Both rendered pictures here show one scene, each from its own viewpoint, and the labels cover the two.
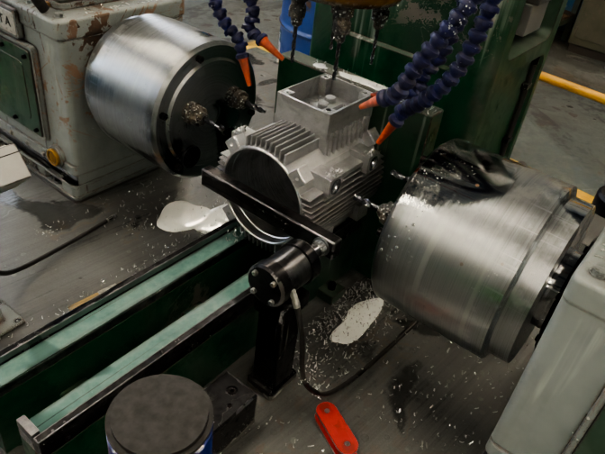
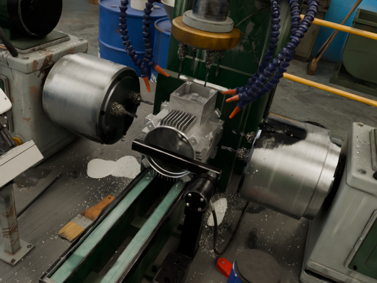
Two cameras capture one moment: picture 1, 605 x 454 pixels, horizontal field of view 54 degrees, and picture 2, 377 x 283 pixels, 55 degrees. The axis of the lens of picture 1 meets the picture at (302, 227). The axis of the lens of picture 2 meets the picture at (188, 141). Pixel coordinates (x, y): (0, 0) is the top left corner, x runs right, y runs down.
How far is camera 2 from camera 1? 0.27 m
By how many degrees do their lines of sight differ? 15
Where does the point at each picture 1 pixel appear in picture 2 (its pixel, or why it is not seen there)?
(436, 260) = (279, 174)
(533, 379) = (332, 225)
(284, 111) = (175, 104)
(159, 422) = (261, 270)
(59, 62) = (26, 85)
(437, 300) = (280, 194)
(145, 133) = (91, 123)
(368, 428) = not seen: hidden behind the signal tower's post
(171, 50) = (102, 75)
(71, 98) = (32, 106)
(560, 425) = (346, 245)
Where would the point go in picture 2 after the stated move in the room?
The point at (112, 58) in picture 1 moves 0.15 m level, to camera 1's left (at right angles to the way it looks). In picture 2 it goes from (63, 81) to (4, 77)
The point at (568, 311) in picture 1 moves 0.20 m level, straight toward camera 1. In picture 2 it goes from (349, 190) to (353, 255)
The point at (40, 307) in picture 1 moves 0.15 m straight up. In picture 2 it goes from (39, 236) to (35, 192)
